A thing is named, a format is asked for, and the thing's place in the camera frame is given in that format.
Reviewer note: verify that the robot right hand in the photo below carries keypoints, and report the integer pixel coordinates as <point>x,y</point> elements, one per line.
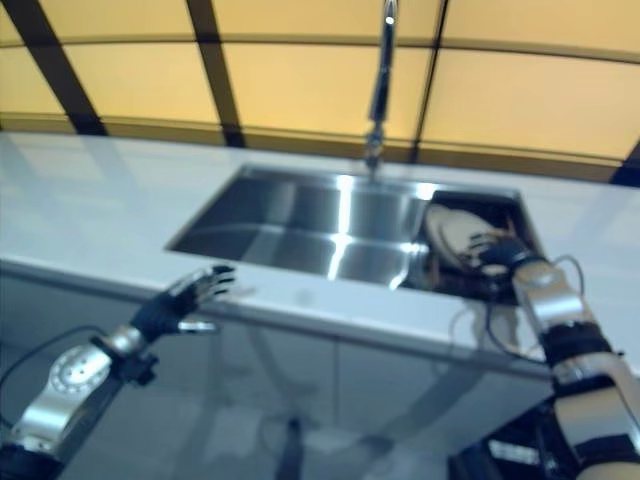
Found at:
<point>505,252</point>

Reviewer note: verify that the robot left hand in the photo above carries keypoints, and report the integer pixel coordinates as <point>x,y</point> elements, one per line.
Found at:
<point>165,310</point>

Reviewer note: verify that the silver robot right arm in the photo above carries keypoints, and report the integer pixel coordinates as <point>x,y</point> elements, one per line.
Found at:
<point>560,305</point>

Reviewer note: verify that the black dish drying rack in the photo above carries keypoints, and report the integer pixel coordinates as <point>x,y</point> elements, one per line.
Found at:
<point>517,220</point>

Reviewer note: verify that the stainless steel sink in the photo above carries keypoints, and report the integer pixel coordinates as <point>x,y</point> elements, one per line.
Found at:
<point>300,225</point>

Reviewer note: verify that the chrome gooseneck faucet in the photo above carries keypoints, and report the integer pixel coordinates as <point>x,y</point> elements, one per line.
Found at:
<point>382,75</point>

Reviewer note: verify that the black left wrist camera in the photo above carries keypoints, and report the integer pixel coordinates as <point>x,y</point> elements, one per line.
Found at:
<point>137,369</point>

